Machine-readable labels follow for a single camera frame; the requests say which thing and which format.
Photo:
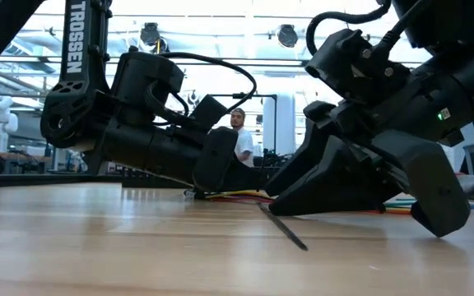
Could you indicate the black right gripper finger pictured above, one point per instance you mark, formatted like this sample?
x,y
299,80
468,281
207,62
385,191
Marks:
x,y
303,156
335,185

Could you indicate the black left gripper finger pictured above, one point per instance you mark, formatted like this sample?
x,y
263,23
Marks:
x,y
216,160
241,178

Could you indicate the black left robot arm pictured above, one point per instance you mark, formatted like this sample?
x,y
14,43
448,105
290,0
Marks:
x,y
76,41

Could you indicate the person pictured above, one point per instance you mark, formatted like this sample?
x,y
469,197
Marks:
x,y
243,144

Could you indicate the white column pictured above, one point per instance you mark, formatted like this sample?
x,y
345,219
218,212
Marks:
x,y
280,123

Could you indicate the round black ceiling lamp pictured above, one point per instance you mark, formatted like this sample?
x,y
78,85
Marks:
x,y
287,36
150,35

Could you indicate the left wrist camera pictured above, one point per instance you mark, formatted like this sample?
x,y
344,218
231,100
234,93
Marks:
x,y
208,111

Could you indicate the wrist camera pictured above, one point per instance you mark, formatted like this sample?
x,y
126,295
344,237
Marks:
x,y
208,111
344,66

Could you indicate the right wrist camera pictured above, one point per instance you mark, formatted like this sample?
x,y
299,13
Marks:
x,y
344,66

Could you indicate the black aluminium table frame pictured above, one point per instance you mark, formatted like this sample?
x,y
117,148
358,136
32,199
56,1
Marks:
x,y
35,180

